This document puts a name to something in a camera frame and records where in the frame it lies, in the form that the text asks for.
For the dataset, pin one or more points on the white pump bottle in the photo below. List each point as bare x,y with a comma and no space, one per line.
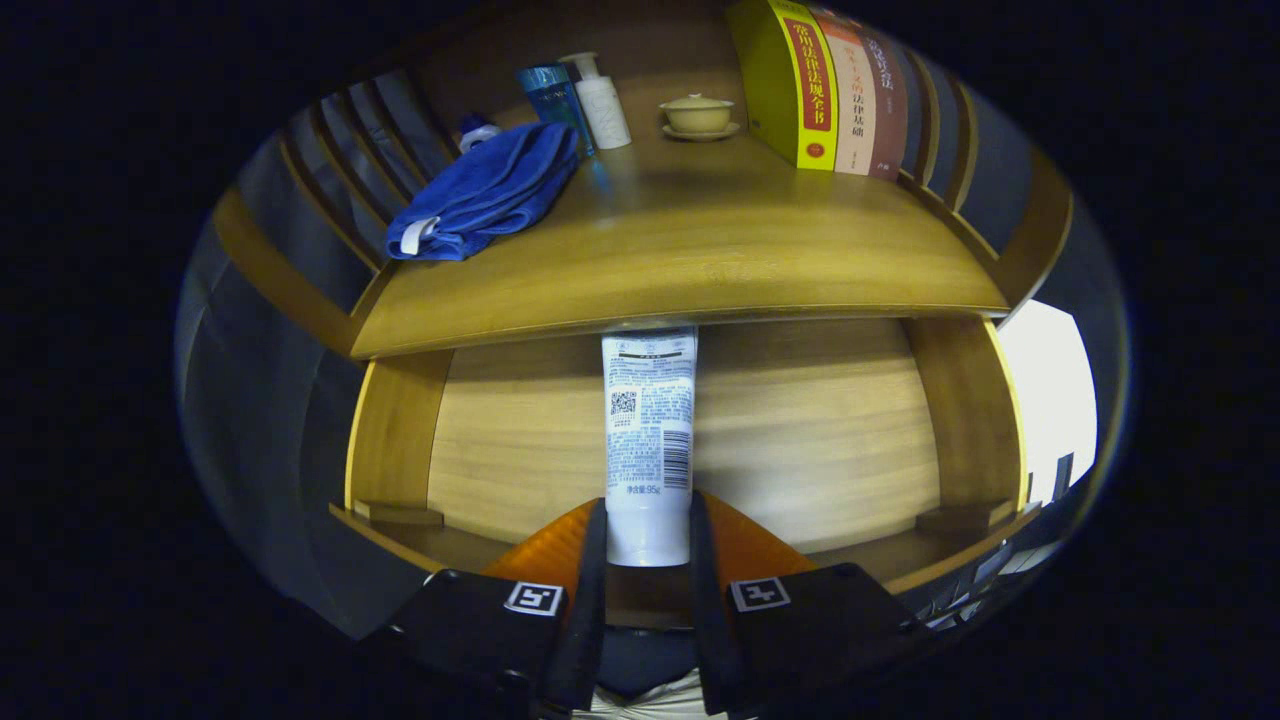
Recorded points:
605,110

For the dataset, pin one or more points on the wooden countertop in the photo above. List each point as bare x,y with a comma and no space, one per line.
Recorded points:
700,240

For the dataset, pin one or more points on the yellow lidded teacup with saucer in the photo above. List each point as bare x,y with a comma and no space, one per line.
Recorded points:
697,115

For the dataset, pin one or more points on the small white blue-capped bottle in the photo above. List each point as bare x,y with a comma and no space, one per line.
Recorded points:
478,135

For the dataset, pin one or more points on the person's dark clothing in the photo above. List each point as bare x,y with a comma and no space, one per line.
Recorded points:
645,665

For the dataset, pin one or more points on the folded blue towel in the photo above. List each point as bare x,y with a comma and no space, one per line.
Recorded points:
480,190

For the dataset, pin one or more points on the wooden drawer with black knob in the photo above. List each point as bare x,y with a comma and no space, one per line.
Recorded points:
800,430

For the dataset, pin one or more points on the maroon book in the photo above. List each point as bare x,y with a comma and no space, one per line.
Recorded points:
888,110

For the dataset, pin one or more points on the teal cosmetic bottle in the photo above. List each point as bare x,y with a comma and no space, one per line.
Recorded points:
550,95

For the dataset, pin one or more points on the brown wooden cabinet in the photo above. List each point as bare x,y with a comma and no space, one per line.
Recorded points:
1030,235

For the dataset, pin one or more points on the white cosmetic tube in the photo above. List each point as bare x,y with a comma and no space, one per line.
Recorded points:
648,450

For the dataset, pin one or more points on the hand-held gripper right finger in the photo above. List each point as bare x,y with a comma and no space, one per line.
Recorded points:
708,630

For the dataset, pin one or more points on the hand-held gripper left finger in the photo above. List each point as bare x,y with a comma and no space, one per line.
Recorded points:
590,620

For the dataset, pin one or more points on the cream and orange book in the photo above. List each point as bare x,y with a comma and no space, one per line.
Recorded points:
855,110

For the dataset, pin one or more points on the thick yellow book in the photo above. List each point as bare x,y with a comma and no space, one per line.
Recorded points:
790,90

